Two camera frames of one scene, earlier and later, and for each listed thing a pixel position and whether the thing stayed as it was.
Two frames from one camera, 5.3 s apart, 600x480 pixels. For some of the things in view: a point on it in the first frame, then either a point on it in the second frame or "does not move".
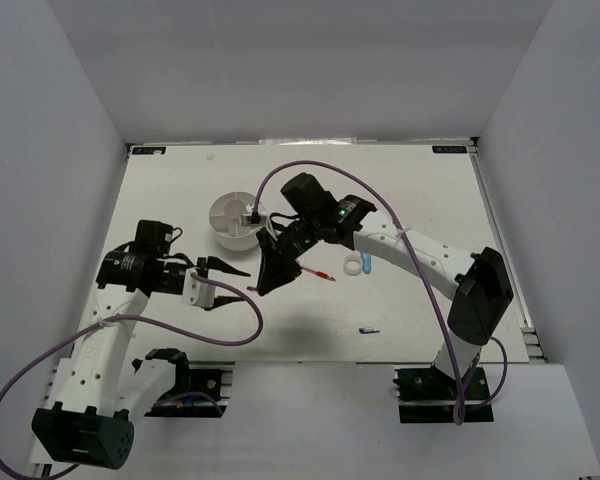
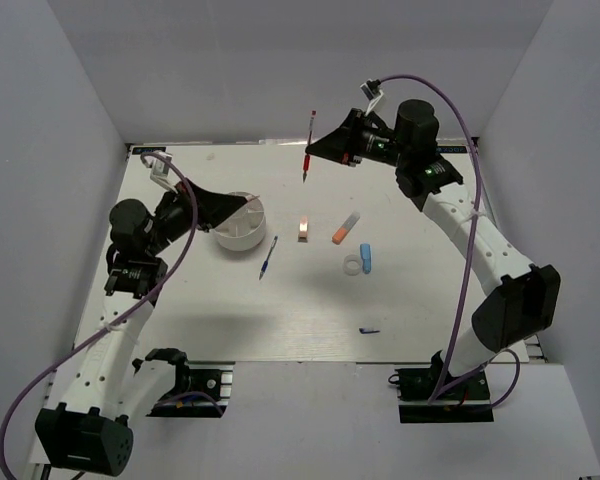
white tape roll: (352, 263) does not move
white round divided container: (225, 218) does not move
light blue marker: (367, 262) does not move
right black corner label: (449, 149) does not move
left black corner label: (148, 150) does not move
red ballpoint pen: (319, 274) to (306, 163)
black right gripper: (275, 268) to (343, 145)
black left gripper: (218, 264) to (215, 208)
